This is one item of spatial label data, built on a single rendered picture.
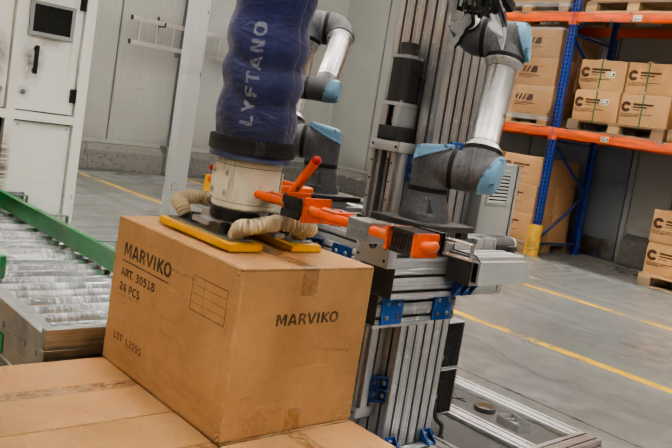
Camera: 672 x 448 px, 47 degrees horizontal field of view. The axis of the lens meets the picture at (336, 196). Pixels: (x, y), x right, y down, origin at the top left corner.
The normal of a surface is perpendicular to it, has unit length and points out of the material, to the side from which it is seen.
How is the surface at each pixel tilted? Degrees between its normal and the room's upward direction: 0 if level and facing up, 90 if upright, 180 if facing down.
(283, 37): 79
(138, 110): 90
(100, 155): 90
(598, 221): 90
